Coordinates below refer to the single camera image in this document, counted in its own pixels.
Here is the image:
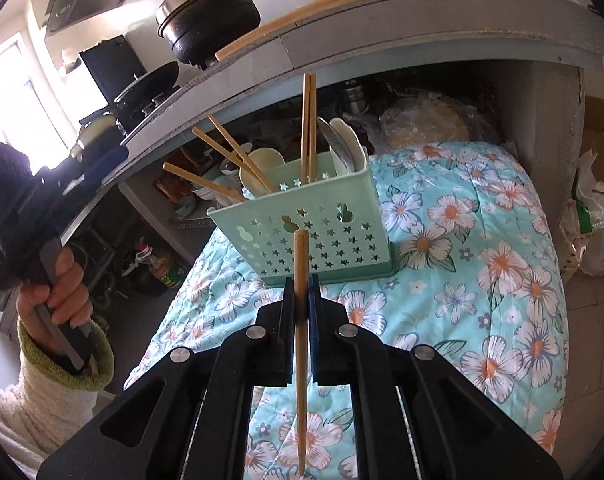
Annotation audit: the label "pile of dishes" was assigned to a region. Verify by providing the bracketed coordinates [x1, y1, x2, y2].
[154, 145, 243, 218]

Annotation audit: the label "floral turquoise blanket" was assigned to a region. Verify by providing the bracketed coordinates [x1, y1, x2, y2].
[124, 141, 570, 480]

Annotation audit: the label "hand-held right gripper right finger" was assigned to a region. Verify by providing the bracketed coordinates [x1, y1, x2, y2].
[308, 274, 565, 480]

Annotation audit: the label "bright window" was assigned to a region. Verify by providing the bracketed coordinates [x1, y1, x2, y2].
[0, 32, 78, 161]

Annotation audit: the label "person's left forearm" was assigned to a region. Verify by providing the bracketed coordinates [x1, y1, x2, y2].
[0, 317, 115, 476]

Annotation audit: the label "cardboard box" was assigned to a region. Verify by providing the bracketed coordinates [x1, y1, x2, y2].
[579, 95, 604, 161]

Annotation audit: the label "person's left hand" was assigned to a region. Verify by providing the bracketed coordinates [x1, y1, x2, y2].
[17, 247, 95, 356]

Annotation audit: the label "green plastic utensil holder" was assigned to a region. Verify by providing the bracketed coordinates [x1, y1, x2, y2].
[207, 152, 397, 288]

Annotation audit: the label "white plastic bags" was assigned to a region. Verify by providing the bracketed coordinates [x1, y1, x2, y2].
[556, 150, 604, 281]

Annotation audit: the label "black box appliance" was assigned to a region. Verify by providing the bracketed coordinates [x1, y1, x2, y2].
[78, 35, 148, 106]

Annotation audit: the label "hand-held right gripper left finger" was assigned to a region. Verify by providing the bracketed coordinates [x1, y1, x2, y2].
[36, 276, 295, 480]

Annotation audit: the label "cooking oil bottle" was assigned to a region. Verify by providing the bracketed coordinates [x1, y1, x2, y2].
[132, 242, 187, 291]

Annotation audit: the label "plastic bag of yellow food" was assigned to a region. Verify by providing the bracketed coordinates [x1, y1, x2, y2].
[379, 97, 470, 148]

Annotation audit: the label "large metal spoon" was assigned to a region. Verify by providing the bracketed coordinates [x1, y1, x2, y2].
[317, 117, 355, 173]

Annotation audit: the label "grey concrete counter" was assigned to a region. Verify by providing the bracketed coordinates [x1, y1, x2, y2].
[67, 0, 604, 261]

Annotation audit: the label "white ceramic spoon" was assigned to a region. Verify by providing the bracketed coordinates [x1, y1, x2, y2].
[329, 117, 370, 176]

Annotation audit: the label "stacked steel pots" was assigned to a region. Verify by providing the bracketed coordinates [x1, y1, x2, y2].
[339, 80, 370, 116]

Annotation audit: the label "brown pot with green lid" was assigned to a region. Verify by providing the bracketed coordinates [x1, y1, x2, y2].
[69, 115, 128, 161]

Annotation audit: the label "cream plastic ladle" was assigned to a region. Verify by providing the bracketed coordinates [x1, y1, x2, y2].
[239, 147, 285, 196]

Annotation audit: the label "black cooking pot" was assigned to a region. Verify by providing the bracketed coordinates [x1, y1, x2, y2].
[155, 0, 261, 68]

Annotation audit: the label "black frying pan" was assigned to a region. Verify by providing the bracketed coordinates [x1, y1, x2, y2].
[109, 60, 180, 131]

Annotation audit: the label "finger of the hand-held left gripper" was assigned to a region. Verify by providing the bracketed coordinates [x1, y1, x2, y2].
[37, 146, 130, 196]

